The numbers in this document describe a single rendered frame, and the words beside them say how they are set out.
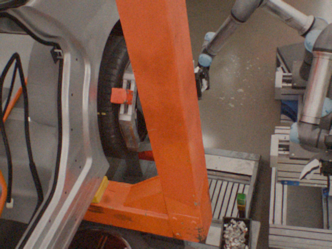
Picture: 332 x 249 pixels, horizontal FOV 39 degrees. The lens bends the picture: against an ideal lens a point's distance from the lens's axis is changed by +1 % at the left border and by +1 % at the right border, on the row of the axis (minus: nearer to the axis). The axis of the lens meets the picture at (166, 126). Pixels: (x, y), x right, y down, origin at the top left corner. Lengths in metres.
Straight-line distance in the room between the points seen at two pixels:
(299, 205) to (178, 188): 1.01
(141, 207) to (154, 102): 0.73
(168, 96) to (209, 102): 2.13
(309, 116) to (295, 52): 1.79
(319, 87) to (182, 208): 0.77
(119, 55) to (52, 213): 0.81
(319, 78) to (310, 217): 1.11
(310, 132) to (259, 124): 1.67
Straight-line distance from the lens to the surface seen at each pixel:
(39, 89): 2.21
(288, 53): 3.56
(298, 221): 2.70
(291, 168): 2.30
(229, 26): 2.44
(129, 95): 2.18
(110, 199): 2.29
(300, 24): 2.55
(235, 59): 4.08
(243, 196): 2.22
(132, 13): 1.39
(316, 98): 1.81
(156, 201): 2.11
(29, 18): 1.74
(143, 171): 2.91
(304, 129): 1.82
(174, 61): 1.45
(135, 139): 2.31
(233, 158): 3.14
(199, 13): 4.75
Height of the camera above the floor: 2.45
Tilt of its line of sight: 44 degrees down
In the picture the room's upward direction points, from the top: 11 degrees counter-clockwise
